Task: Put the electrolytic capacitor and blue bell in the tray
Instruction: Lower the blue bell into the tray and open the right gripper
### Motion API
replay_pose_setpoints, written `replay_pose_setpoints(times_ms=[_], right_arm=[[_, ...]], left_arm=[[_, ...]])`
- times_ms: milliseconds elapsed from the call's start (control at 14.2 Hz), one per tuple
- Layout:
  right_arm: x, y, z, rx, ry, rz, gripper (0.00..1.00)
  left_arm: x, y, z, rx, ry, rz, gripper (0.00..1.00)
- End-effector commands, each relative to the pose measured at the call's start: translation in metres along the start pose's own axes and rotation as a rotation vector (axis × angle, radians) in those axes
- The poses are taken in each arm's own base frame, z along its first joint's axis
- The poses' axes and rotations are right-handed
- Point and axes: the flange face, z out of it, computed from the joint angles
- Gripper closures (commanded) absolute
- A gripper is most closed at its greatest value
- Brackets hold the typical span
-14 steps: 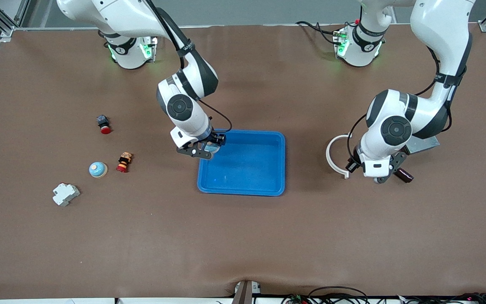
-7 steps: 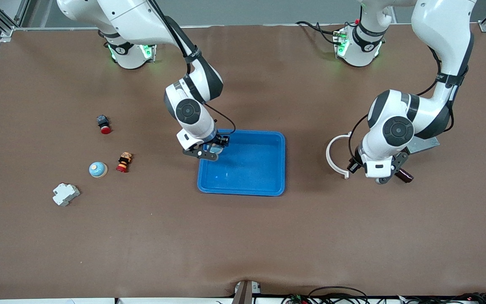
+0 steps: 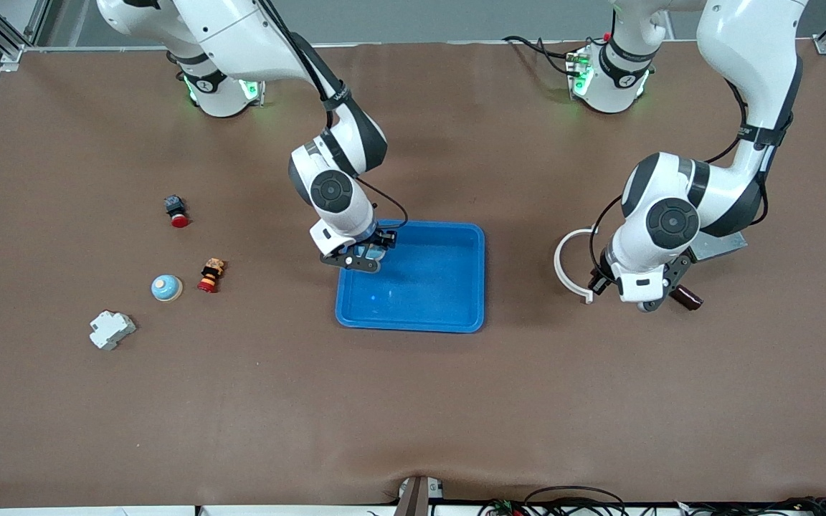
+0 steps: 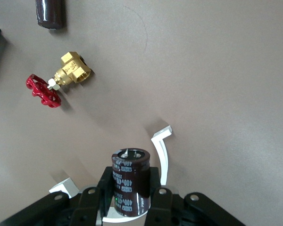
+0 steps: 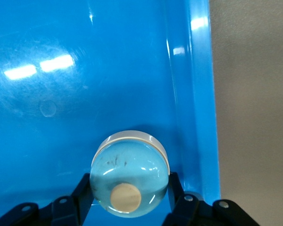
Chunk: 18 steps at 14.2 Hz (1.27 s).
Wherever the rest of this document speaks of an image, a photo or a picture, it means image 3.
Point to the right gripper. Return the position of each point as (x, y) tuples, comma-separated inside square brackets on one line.
[(382, 241)]

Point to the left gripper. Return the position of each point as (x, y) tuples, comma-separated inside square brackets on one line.
[(601, 279)]

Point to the blue bell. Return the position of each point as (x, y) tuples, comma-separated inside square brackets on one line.
[(167, 288), (371, 254)]

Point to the brown cylindrical electrolytic capacitor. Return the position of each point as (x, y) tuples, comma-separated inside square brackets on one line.
[(691, 299)]

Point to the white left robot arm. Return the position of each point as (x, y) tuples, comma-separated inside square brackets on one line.
[(671, 223)]

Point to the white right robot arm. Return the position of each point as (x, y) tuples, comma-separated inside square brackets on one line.
[(332, 192)]

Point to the blue plastic tray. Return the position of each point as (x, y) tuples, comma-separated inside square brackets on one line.
[(427, 287)]

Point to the white curved pipe clamp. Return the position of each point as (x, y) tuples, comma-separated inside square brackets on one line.
[(557, 264)]

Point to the grey metal box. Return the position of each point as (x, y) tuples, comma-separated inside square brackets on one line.
[(725, 245)]

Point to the red push button black base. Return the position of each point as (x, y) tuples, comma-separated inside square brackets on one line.
[(175, 208)]

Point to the white circuit breaker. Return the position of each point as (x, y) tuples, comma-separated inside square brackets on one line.
[(110, 331)]

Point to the grey metal bracket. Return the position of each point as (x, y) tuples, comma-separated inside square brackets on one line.
[(416, 498)]

